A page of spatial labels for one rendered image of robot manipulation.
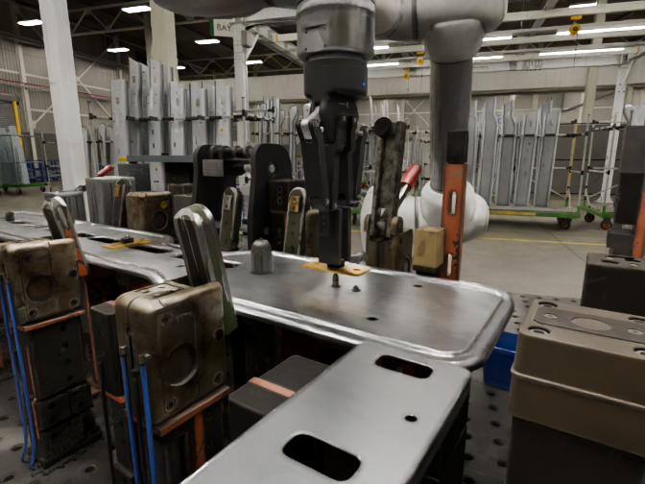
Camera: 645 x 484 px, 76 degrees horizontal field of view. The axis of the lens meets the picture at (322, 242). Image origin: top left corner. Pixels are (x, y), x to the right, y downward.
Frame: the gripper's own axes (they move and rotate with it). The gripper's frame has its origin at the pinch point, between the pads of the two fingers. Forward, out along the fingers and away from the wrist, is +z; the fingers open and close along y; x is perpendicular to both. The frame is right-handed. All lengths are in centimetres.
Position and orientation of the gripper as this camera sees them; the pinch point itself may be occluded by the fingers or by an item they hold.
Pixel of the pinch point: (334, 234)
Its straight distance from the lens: 51.8
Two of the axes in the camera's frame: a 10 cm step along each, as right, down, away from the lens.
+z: 0.0, 9.8, 2.0
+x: 8.3, 1.1, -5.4
